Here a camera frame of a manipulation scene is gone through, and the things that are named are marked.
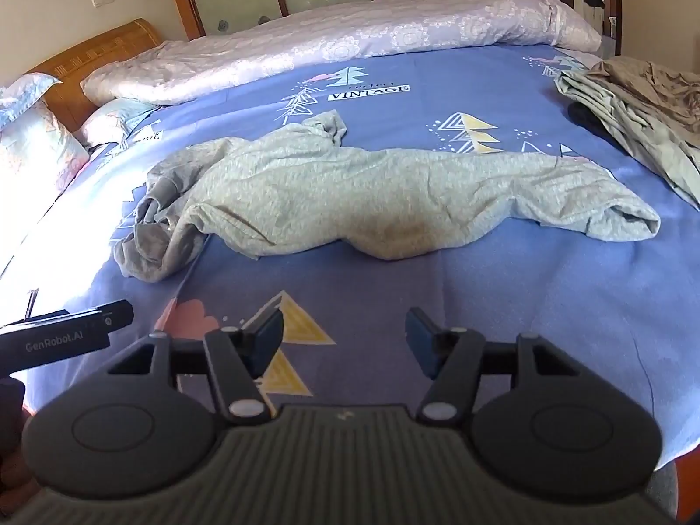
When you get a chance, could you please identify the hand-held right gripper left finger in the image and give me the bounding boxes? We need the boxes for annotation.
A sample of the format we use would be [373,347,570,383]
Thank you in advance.
[106,306,286,425]

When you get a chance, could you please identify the floral pillow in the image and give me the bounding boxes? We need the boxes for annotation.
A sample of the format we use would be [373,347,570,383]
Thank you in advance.
[0,72,91,199]
[81,98,161,148]

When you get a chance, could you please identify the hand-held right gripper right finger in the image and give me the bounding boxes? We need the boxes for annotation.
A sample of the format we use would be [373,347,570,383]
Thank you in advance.
[405,308,581,423]

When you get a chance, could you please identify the wooden headboard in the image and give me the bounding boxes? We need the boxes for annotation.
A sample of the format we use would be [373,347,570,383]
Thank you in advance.
[24,18,165,133]

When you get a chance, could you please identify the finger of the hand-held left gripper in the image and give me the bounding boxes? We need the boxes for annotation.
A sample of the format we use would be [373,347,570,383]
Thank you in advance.
[66,300,135,336]

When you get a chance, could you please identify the grey-brown knit sweater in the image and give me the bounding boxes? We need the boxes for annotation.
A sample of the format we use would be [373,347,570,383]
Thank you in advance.
[112,110,662,284]

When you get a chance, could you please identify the pale pink pillow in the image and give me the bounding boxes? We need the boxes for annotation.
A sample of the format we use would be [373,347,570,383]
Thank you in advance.
[81,0,603,106]

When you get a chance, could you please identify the blue printed bed sheet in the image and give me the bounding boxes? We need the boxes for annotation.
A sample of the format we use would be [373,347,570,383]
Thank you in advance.
[0,44,700,449]

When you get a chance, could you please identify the grey-green clothes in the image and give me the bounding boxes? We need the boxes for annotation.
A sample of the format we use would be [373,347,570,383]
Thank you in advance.
[555,68,700,204]

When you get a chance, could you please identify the beige clothes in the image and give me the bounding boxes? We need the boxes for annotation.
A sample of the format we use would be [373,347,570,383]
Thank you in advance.
[588,56,700,133]

